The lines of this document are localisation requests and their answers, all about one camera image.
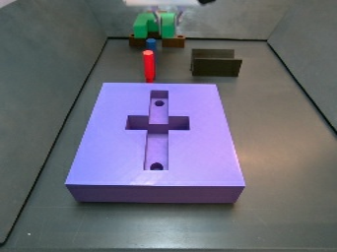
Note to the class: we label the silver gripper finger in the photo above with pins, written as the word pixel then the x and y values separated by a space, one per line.
pixel 178 15
pixel 154 10

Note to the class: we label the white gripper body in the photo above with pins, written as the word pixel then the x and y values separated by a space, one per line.
pixel 161 2

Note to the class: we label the green U-shaped block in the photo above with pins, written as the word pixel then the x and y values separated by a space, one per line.
pixel 145 25

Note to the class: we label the black metal fixture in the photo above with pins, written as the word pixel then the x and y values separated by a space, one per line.
pixel 214 63

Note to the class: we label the purple board with cross slot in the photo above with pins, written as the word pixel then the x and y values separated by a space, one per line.
pixel 157 147

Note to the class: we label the brown cross-shaped block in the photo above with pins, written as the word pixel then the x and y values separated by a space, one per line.
pixel 177 41

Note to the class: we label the blue peg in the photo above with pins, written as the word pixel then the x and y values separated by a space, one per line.
pixel 151 44

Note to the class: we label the red peg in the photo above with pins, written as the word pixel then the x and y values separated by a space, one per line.
pixel 149 65

